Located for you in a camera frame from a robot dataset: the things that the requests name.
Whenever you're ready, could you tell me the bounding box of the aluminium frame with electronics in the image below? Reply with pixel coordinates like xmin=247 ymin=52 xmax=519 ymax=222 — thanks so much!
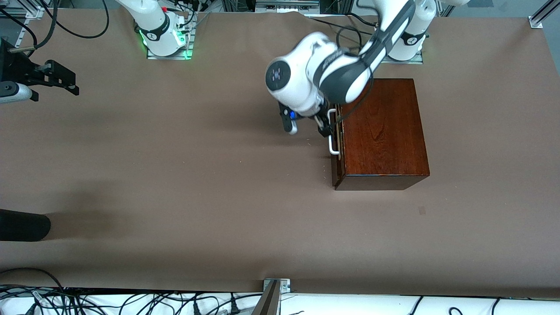
xmin=221 ymin=0 xmax=350 ymax=14

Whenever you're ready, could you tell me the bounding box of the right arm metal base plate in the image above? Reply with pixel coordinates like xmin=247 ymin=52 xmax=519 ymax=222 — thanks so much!
xmin=147 ymin=26 xmax=194 ymax=60

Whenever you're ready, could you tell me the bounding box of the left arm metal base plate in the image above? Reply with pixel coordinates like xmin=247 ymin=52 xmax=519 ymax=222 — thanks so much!
xmin=381 ymin=50 xmax=424 ymax=65

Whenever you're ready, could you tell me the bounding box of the aluminium profile with bracket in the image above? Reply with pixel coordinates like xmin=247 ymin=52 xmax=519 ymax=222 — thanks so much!
xmin=252 ymin=278 xmax=290 ymax=315

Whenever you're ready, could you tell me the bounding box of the black cylindrical pole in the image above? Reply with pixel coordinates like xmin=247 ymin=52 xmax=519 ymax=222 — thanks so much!
xmin=0 ymin=209 xmax=52 ymax=242

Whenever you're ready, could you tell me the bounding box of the black looping cable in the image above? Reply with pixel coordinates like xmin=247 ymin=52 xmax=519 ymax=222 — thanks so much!
xmin=43 ymin=0 xmax=110 ymax=40

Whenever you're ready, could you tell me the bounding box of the aluminium extrusion rail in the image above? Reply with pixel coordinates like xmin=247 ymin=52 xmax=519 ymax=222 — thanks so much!
xmin=528 ymin=0 xmax=560 ymax=29
xmin=14 ymin=4 xmax=44 ymax=49

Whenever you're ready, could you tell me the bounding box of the brown paper table cover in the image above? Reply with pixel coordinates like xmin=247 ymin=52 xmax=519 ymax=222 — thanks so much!
xmin=0 ymin=9 xmax=560 ymax=299

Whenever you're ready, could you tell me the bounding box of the dark brown wooden cabinet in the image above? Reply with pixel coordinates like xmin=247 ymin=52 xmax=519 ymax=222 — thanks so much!
xmin=331 ymin=79 xmax=430 ymax=191

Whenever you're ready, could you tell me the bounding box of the black cable with metal ferrule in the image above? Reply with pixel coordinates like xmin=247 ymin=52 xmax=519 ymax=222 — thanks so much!
xmin=8 ymin=0 xmax=60 ymax=53

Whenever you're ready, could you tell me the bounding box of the wooden drawer with white handle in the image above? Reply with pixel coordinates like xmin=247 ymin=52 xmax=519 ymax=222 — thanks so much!
xmin=327 ymin=108 xmax=346 ymax=184

